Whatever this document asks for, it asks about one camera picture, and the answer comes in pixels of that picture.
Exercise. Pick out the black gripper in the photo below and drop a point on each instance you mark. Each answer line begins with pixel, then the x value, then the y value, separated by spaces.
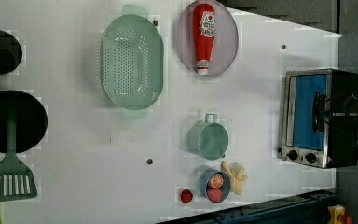
pixel 350 113

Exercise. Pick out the black silver toaster oven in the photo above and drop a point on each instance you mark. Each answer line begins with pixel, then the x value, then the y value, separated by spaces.
pixel 330 145

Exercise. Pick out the yellow red toy object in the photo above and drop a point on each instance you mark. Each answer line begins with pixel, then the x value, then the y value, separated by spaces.
pixel 338 215

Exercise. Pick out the peeled banana toy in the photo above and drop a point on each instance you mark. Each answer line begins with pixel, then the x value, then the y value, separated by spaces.
pixel 237 176

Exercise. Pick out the green metal mug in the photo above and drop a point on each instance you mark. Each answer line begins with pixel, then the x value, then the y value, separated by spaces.
pixel 208 138

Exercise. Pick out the grey oval plate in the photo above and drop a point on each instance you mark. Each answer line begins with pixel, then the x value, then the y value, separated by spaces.
pixel 226 41

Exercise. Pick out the orange slice toy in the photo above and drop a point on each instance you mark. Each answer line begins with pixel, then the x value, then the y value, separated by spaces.
pixel 216 181

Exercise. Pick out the red strawberry toy in bowl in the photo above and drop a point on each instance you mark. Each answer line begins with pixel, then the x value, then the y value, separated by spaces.
pixel 215 195

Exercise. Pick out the small blue bowl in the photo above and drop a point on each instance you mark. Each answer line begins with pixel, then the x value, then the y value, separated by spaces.
pixel 203 183

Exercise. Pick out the red ketchup bottle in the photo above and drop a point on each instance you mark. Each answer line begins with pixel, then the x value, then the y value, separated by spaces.
pixel 203 29

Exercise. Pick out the red strawberry toy on table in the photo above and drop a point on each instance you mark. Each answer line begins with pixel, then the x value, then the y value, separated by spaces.
pixel 186 196

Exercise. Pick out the green perforated colander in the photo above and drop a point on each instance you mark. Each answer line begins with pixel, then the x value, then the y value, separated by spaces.
pixel 132 57

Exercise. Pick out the large black cup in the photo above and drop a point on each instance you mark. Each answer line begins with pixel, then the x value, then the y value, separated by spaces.
pixel 32 120

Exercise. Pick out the green slotted spatula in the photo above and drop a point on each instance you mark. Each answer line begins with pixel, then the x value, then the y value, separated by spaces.
pixel 16 178

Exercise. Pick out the blue metal frame rail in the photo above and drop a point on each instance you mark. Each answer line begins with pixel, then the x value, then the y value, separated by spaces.
pixel 307 208

